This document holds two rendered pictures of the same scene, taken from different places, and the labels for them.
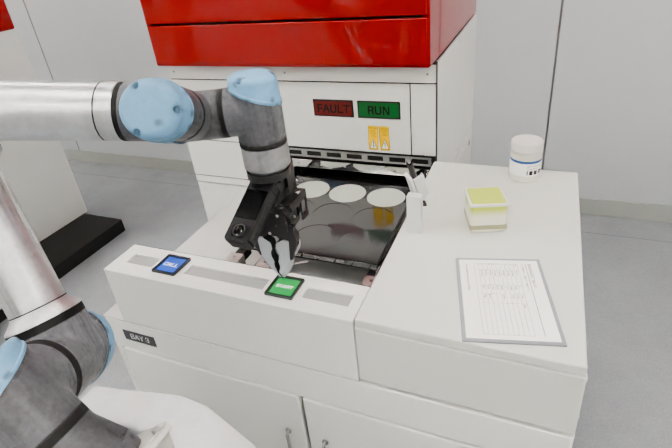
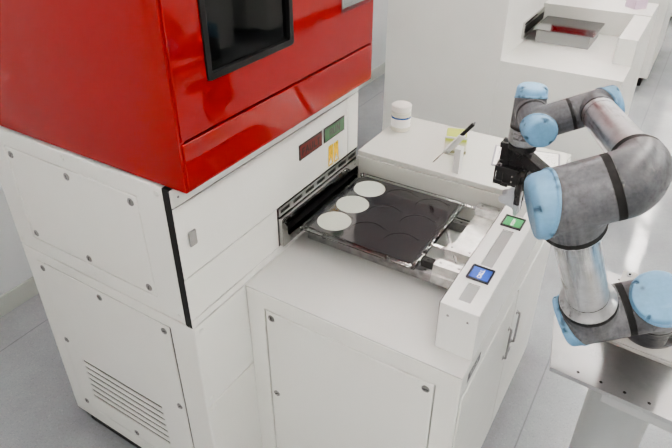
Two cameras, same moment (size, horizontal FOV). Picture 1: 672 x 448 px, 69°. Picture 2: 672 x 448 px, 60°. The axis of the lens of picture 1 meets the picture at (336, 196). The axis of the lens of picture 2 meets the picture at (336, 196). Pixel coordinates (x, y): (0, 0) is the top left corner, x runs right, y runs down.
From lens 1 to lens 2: 1.84 m
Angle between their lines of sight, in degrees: 70
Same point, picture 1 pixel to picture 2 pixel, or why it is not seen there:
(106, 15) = not seen: outside the picture
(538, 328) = (549, 156)
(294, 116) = (285, 172)
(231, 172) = (231, 281)
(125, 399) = (560, 345)
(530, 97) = not seen: hidden behind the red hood
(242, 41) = (275, 113)
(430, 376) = not seen: hidden behind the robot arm
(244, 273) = (494, 239)
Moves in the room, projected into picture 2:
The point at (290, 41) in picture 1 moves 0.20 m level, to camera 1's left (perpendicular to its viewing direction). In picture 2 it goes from (308, 95) to (294, 128)
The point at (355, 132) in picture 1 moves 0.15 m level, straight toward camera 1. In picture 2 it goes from (321, 158) to (370, 162)
